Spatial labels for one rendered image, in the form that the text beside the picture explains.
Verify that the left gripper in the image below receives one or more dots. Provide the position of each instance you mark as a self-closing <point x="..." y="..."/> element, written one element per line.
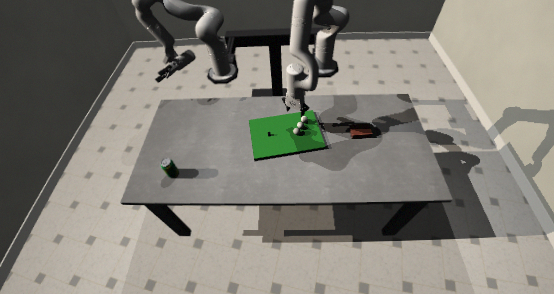
<point x="296" y="103"/>

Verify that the green and yellow drink can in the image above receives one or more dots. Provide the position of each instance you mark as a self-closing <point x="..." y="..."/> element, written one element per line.
<point x="169" y="167"/>

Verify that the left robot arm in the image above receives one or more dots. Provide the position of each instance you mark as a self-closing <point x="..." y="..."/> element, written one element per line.
<point x="304" y="14"/>

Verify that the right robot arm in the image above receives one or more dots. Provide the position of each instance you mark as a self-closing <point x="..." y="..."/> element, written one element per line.
<point x="209" y="22"/>

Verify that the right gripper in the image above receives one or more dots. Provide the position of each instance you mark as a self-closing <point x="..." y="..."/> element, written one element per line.
<point x="171" y="71"/>

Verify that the green golf mat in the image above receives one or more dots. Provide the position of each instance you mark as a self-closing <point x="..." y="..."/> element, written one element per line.
<point x="274" y="137"/>

